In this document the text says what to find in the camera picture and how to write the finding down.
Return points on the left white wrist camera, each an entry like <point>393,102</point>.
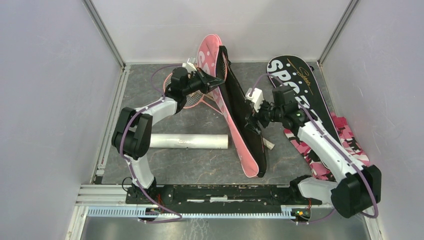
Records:
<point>190,65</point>

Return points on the black SPORT racket bag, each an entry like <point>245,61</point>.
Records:
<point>295,72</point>

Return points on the white shuttlecock tube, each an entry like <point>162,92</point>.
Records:
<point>159,140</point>

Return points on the white racket handle left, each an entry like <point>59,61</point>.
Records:
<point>268,144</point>

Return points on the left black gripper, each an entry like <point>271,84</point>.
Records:
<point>207,81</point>

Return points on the white toothed cable duct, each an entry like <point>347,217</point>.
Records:
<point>151,213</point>

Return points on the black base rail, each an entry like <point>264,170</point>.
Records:
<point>220,198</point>

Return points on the pink SPORT racket bag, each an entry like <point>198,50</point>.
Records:
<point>230,99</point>

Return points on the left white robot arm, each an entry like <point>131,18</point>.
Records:
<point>133,130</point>

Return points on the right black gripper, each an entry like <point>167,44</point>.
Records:
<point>252,120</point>

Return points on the pink frame badminton racket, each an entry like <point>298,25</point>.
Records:
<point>222,68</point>

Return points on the pink camouflage cloth bag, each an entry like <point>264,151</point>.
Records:
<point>348,141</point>

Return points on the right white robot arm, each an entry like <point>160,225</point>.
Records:
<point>356,188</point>

